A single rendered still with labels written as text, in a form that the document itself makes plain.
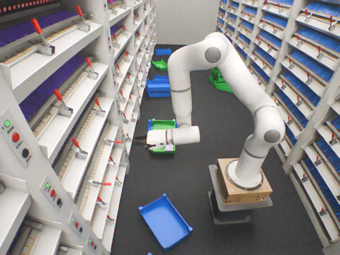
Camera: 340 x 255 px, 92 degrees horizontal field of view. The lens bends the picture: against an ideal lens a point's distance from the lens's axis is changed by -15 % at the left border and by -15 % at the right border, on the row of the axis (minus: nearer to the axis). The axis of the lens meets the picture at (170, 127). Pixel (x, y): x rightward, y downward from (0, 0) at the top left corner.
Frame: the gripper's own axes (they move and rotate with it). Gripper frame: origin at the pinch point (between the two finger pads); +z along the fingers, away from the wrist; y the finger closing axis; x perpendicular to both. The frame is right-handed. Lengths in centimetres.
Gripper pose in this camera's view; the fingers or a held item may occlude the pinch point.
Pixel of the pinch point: (138, 140)
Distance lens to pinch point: 100.9
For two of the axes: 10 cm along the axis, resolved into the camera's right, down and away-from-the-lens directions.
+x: -1.4, -7.6, -6.3
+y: 0.0, -6.4, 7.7
